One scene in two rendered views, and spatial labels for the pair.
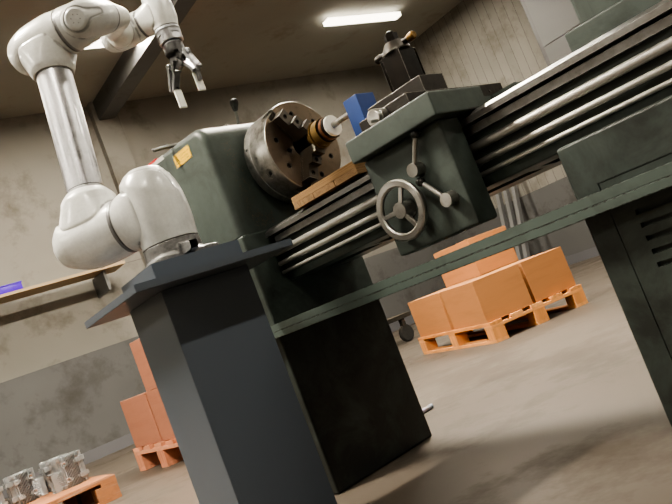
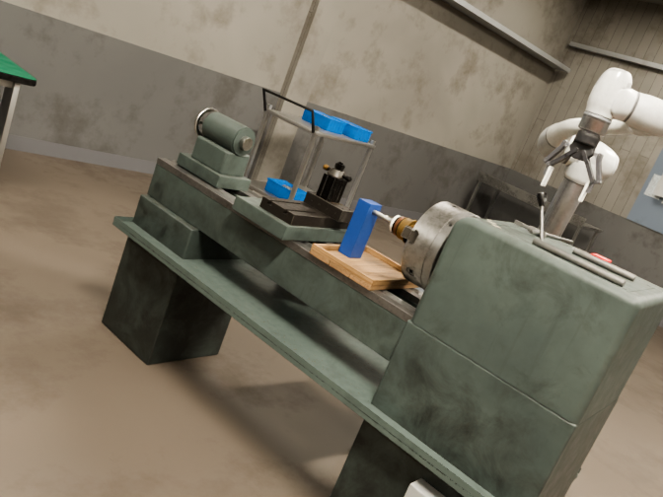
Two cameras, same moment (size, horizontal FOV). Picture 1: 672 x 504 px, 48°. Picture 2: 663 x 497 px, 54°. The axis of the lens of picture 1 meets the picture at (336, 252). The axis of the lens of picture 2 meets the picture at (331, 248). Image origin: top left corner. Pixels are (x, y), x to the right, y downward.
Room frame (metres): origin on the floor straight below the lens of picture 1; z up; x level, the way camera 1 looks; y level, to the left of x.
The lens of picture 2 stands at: (4.62, -0.82, 1.51)
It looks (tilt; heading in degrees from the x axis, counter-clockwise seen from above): 14 degrees down; 168
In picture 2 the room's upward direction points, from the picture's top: 22 degrees clockwise
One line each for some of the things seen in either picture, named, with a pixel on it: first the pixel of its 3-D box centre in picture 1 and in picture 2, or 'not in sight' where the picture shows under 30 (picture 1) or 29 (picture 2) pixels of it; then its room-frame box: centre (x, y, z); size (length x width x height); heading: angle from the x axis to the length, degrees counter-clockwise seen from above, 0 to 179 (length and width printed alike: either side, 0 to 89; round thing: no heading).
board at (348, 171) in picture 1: (363, 177); (368, 265); (2.29, -0.16, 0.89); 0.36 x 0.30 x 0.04; 134
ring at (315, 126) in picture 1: (322, 132); (406, 230); (2.36, -0.10, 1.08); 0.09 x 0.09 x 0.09; 44
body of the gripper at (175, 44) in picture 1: (176, 55); (583, 146); (2.58, 0.27, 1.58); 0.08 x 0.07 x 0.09; 43
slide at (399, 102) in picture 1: (435, 109); (311, 213); (2.03, -0.40, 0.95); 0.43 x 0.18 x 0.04; 134
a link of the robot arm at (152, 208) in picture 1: (153, 207); not in sight; (1.98, 0.41, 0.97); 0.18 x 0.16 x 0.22; 75
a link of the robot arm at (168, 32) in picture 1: (169, 37); (594, 124); (2.58, 0.27, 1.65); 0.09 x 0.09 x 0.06
